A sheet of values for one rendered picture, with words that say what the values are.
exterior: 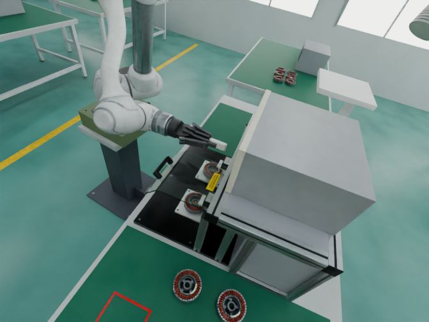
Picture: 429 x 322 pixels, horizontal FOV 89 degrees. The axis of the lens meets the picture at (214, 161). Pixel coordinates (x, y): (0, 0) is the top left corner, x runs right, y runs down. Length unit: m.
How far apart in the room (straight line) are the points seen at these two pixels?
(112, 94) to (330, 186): 0.70
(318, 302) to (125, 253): 0.83
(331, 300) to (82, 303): 0.98
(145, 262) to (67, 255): 1.02
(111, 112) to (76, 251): 1.40
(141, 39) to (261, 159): 0.88
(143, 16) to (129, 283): 1.12
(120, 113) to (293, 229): 0.66
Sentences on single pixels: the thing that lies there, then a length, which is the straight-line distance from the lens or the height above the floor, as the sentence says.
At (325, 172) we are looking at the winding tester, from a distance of 0.70.
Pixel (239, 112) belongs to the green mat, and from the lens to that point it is 1.89.
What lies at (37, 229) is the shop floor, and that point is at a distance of 2.17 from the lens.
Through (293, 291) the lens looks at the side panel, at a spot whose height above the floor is 0.84.
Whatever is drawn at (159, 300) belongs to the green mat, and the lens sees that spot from 0.99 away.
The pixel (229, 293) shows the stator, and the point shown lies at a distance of 0.99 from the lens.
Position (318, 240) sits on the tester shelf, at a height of 1.11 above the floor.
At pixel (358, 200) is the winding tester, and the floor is 1.30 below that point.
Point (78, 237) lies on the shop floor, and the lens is 2.02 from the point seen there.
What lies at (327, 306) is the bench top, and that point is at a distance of 1.18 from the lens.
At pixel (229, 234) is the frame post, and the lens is 0.82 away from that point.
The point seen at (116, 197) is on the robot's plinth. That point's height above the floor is 0.02.
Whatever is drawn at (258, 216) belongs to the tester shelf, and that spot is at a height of 1.11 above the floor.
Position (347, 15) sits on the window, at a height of 1.17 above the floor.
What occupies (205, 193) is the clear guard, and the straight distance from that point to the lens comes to 0.82.
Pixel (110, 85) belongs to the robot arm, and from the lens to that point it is 0.81.
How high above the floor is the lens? 1.72
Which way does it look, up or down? 45 degrees down
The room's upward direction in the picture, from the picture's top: 14 degrees clockwise
